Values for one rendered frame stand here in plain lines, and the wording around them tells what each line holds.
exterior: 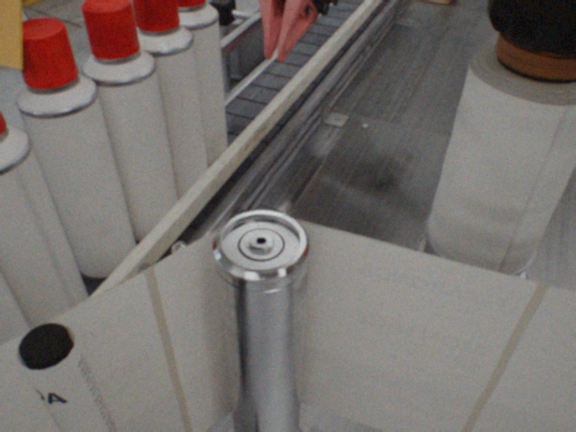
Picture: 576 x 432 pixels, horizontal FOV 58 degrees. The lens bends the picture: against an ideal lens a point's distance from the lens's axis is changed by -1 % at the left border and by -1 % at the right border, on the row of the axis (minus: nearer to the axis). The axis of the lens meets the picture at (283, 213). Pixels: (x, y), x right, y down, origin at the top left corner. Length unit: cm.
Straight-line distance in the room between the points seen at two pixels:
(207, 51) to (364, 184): 20
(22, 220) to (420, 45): 78
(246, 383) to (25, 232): 17
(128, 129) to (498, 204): 27
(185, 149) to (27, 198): 17
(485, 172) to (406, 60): 57
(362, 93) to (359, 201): 32
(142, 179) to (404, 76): 54
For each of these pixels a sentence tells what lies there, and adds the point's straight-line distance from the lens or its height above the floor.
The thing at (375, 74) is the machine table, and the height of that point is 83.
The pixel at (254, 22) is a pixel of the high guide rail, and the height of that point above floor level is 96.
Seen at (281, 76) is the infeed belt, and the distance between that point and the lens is 73.
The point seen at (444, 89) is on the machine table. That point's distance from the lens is 84.
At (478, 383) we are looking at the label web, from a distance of 27.
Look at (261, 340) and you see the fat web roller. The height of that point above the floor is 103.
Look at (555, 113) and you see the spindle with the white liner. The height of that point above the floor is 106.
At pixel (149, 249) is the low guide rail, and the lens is 42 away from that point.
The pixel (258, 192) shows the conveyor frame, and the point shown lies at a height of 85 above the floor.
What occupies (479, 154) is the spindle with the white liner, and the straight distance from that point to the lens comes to 36.
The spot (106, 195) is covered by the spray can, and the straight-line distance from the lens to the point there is 40.
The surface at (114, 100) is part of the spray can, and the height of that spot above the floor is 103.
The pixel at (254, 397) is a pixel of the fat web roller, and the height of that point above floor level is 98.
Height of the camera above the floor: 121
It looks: 42 degrees down
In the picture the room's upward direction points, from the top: 1 degrees clockwise
